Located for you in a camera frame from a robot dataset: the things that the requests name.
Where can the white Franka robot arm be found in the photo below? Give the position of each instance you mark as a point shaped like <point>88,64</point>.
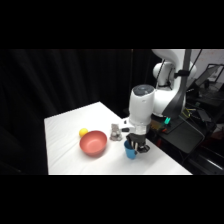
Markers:
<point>142,106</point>

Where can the dark laptop screen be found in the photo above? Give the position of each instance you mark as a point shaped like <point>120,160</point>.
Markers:
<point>209,76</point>

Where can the pink bowl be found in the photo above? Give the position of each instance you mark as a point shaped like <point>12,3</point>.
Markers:
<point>93,143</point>

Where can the black robot stand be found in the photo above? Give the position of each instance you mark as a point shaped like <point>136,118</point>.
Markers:
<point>186,133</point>

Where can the white board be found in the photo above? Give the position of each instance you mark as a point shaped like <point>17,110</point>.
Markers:
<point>213,56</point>

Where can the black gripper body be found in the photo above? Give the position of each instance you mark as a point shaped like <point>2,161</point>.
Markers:
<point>137,137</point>

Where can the blue cup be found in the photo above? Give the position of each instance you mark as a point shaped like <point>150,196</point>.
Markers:
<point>130,153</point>

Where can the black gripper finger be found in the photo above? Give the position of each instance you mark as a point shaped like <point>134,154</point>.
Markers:
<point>134,145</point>
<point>144,149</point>

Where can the yellow ball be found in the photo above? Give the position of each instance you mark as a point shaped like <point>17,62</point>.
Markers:
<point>83,132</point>

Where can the green light on base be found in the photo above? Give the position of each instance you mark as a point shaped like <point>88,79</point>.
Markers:
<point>167,119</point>

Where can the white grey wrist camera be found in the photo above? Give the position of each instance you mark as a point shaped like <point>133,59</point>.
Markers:
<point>126,125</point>

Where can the small grey toy figure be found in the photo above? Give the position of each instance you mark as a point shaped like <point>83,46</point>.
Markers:
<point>115,132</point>

